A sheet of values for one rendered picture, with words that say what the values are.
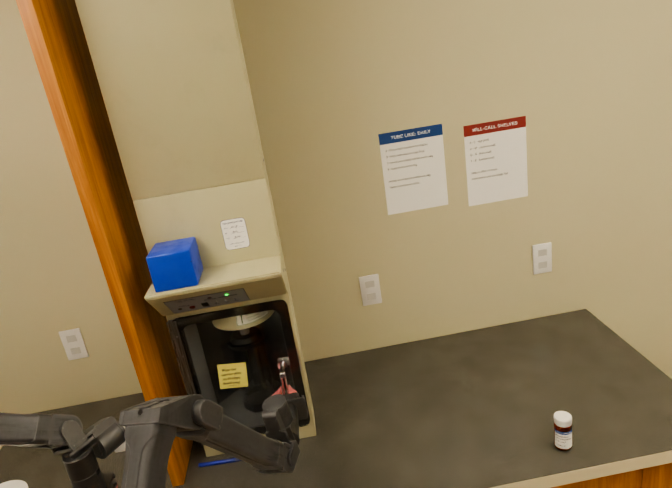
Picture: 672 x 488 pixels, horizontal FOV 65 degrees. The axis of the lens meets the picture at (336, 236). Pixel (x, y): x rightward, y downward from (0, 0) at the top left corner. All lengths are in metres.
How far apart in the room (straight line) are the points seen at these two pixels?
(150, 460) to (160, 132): 0.73
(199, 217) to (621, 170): 1.44
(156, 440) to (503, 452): 0.95
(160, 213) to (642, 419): 1.35
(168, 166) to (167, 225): 0.15
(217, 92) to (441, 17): 0.79
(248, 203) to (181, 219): 0.17
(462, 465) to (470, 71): 1.15
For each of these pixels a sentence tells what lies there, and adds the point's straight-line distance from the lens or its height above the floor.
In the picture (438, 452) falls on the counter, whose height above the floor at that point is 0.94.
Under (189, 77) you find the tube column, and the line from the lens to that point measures 1.29.
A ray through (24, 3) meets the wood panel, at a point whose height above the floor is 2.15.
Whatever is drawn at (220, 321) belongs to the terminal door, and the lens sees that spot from 1.43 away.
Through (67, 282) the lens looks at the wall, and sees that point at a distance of 1.98.
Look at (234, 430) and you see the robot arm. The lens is 1.08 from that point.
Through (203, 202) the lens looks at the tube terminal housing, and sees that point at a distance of 1.33.
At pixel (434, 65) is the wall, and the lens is 1.77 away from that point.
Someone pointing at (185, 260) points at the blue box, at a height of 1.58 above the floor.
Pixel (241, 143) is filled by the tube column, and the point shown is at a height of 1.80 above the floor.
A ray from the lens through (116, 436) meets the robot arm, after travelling 1.30.
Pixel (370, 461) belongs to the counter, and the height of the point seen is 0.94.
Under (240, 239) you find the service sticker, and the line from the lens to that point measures 1.35.
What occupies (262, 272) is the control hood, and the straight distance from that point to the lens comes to 1.27.
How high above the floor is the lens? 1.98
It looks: 19 degrees down
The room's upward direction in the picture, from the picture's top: 9 degrees counter-clockwise
